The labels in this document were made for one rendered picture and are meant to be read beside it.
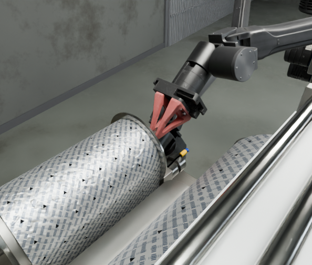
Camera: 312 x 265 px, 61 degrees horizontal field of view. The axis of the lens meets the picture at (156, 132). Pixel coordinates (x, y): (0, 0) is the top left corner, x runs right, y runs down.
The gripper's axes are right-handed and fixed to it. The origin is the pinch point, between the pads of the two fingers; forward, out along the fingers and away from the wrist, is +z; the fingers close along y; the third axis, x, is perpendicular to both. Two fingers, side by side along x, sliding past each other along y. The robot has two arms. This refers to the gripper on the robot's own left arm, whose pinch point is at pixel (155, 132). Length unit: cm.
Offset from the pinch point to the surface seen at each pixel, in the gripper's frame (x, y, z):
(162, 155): 3.1, -5.7, 3.3
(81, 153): 12.6, 0.6, 9.8
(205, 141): -183, 72, -39
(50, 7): -78, 231, -63
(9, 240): 18.5, -3.7, 21.9
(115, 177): 9.1, -4.6, 10.0
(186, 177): -43.1, 8.5, 3.0
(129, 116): 6.9, 1.8, 0.7
